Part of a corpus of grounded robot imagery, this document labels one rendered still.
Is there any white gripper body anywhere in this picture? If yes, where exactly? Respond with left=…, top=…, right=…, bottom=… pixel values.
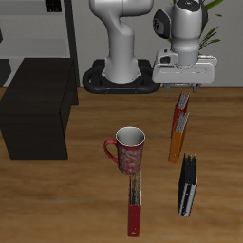
left=151, top=55, right=218, bottom=85

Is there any red standing book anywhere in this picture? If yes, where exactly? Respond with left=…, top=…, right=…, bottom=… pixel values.
left=171, top=91, right=191, bottom=138
left=127, top=171, right=142, bottom=238

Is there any orange standing book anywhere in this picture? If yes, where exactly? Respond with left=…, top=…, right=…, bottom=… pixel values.
left=168, top=111, right=190, bottom=165

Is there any black standing book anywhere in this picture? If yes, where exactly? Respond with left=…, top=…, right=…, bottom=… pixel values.
left=178, top=153, right=198, bottom=218

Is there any red patterned mug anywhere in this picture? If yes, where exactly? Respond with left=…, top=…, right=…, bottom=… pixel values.
left=103, top=126, right=147, bottom=176

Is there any dark brown desk caddy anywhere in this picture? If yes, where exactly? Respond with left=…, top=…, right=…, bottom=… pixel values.
left=0, top=57, right=80, bottom=161

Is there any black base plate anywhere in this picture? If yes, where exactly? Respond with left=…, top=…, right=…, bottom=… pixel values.
left=82, top=58, right=161, bottom=95

